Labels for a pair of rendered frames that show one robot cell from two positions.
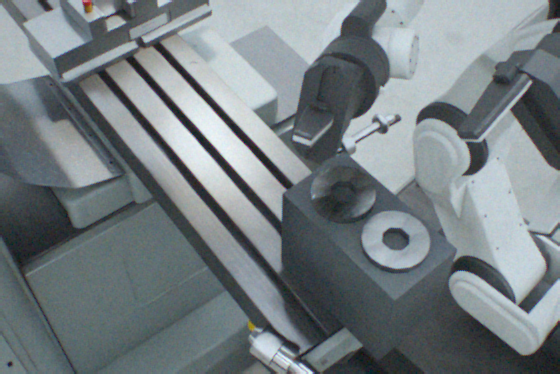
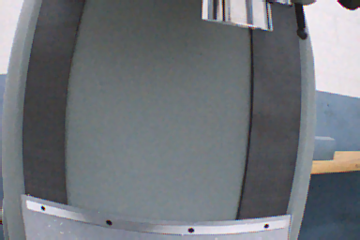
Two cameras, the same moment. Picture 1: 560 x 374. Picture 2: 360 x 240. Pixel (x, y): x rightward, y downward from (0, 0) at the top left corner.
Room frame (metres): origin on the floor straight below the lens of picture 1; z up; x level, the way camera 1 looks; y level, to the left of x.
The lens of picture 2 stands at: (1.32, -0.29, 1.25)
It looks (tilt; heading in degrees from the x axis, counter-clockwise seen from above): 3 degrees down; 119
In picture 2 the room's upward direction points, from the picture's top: 4 degrees clockwise
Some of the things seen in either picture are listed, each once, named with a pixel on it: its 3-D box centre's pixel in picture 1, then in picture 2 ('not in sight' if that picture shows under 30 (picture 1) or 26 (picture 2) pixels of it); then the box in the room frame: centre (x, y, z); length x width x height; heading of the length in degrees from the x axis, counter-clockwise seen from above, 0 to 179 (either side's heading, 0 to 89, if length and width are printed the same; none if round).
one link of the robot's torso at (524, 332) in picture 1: (518, 284); not in sight; (0.72, -0.47, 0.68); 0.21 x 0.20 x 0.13; 46
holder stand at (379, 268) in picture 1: (361, 253); not in sight; (0.56, -0.12, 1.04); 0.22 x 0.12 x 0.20; 41
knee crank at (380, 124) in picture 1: (368, 131); not in sight; (1.25, -0.22, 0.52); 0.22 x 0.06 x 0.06; 128
